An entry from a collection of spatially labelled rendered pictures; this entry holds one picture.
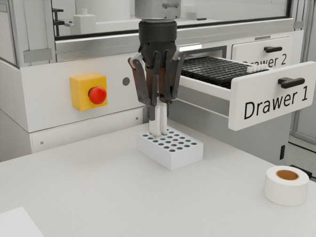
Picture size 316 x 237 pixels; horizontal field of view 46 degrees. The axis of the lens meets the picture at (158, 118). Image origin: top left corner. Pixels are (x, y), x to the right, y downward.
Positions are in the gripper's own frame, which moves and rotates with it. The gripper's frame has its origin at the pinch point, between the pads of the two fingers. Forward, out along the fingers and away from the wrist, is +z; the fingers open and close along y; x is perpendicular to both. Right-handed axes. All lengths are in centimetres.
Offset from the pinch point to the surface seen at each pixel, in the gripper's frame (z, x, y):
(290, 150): 84, 77, 170
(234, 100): -4.7, -11.2, 10.9
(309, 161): 84, 60, 166
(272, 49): -7, 14, 54
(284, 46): -7, 18, 66
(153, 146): 4.5, -2.9, -3.3
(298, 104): 0.4, -11.0, 33.8
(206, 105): -1.0, -1.8, 12.3
